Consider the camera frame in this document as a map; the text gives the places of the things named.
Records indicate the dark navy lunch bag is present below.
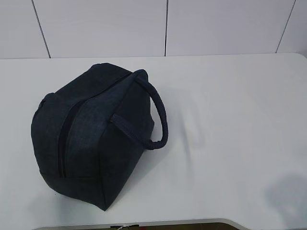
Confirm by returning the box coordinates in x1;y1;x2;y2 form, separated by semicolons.
31;63;168;210

